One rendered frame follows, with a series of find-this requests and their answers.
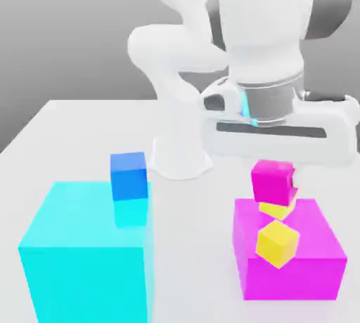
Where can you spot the small yellow cube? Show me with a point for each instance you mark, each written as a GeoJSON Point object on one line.
{"type": "Point", "coordinates": [277, 244]}
{"type": "Point", "coordinates": [277, 210]}

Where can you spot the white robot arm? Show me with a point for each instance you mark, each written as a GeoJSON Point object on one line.
{"type": "Point", "coordinates": [261, 19]}

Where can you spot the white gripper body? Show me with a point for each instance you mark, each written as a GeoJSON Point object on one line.
{"type": "Point", "coordinates": [270, 146]}

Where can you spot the large magenta box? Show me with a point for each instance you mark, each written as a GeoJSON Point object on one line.
{"type": "Point", "coordinates": [309, 275]}

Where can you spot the large cyan box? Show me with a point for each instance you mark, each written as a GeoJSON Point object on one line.
{"type": "Point", "coordinates": [81, 272]}

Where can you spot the small magenta cube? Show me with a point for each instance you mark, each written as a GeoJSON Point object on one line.
{"type": "Point", "coordinates": [271, 184]}

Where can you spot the small blue cube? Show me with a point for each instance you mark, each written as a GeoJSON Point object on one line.
{"type": "Point", "coordinates": [129, 179]}

